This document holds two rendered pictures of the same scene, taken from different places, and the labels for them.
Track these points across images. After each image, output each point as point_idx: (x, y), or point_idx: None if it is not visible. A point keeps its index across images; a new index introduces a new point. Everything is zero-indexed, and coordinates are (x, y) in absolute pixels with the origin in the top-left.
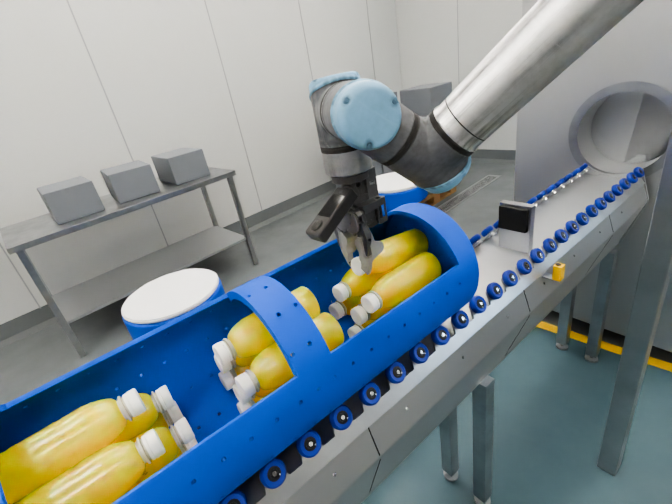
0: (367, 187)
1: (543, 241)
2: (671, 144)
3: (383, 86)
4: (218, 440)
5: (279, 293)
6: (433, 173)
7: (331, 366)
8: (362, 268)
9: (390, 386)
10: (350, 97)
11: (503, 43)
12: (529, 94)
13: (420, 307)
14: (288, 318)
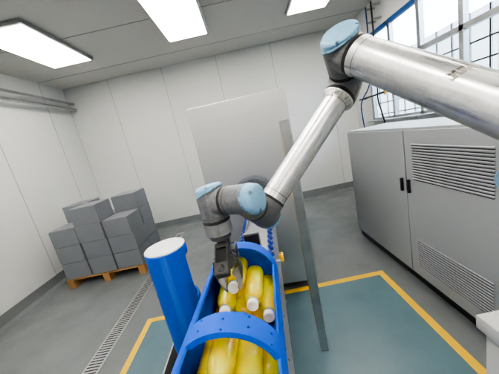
0: (229, 239)
1: (267, 245)
2: (293, 194)
3: (258, 184)
4: None
5: (235, 316)
6: (273, 218)
7: (282, 342)
8: (239, 286)
9: None
10: (251, 191)
11: (287, 164)
12: (299, 179)
13: (278, 290)
14: (254, 326)
